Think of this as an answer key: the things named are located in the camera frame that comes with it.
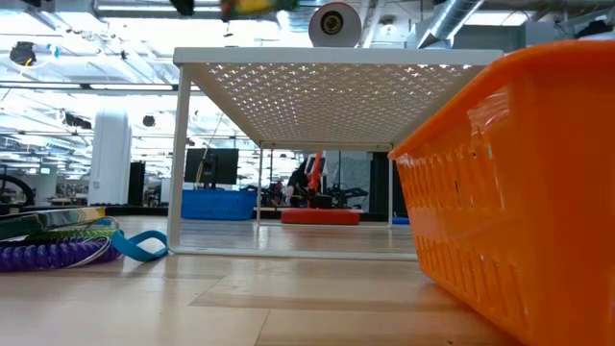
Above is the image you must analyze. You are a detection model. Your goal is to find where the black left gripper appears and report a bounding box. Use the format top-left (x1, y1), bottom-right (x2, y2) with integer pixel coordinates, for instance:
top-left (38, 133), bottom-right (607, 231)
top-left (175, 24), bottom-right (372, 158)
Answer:
top-left (168, 0), bottom-right (196, 16)

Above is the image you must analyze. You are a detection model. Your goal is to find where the yellow packaged card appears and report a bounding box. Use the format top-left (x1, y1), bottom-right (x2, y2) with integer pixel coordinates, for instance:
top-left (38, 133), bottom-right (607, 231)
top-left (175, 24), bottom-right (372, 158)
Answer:
top-left (219, 0), bottom-right (300, 23)

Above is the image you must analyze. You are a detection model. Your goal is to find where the blue plastic basket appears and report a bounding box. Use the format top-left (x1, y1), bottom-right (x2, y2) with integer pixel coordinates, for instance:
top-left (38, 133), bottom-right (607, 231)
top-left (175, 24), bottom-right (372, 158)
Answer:
top-left (181, 188), bottom-right (258, 221)

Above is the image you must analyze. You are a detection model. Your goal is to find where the green coil keychain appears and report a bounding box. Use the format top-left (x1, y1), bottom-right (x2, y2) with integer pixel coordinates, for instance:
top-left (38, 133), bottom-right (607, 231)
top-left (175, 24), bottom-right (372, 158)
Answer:
top-left (0, 206), bottom-right (119, 242)

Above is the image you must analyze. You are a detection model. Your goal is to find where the purple coil keychain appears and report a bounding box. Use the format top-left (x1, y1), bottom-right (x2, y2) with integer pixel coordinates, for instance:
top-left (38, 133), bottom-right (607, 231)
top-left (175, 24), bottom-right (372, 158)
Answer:
top-left (0, 238), bottom-right (122, 274)

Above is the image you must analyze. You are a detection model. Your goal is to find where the orange plastic basket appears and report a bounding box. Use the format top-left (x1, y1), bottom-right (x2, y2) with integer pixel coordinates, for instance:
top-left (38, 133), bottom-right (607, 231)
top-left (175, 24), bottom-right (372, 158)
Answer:
top-left (387, 38), bottom-right (615, 346)

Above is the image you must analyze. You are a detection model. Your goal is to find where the white perforated metal shelf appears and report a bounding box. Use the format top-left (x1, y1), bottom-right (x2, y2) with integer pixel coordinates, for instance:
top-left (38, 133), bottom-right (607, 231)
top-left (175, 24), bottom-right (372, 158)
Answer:
top-left (165, 46), bottom-right (504, 262)

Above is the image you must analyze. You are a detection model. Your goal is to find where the black background monitor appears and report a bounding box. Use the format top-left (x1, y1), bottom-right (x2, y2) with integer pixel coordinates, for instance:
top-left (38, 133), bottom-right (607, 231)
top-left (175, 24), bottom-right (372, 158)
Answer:
top-left (184, 147), bottom-right (240, 190)

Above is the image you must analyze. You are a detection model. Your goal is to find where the black ceiling fixture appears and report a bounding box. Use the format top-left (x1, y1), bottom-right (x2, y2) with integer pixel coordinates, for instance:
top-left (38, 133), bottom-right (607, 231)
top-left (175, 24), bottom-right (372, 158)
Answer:
top-left (9, 41), bottom-right (37, 67)

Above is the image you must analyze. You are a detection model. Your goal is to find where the white building column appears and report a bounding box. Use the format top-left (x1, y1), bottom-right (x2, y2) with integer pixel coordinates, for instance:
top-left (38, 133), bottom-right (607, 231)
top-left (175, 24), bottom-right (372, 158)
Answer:
top-left (87, 109), bottom-right (133, 207)

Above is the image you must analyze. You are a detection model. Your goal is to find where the black floor speaker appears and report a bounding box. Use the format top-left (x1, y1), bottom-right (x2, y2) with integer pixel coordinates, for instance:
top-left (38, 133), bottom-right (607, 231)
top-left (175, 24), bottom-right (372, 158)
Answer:
top-left (127, 161), bottom-right (146, 207)

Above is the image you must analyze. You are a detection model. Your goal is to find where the person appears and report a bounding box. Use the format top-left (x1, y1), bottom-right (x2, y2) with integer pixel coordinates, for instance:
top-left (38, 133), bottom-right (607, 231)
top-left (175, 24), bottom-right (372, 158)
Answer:
top-left (285, 157), bottom-right (313, 209)

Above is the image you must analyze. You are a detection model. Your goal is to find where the black background equipment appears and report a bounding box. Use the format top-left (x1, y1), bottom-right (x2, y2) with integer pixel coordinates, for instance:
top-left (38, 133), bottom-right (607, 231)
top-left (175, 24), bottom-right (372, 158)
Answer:
top-left (331, 185), bottom-right (370, 211)

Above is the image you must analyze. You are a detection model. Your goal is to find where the dark cabinet panel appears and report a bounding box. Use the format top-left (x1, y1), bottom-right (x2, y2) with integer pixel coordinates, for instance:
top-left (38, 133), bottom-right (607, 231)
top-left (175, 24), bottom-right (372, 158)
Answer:
top-left (369, 152), bottom-right (407, 217)

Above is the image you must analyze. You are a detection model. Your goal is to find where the white round camera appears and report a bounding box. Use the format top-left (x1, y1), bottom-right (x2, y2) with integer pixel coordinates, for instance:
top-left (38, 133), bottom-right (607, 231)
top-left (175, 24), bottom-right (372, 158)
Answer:
top-left (307, 1), bottom-right (362, 49)

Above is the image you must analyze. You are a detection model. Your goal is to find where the silver ventilation duct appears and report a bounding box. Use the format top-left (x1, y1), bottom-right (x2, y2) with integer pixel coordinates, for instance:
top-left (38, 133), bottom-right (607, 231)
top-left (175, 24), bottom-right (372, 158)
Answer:
top-left (416, 0), bottom-right (486, 49)

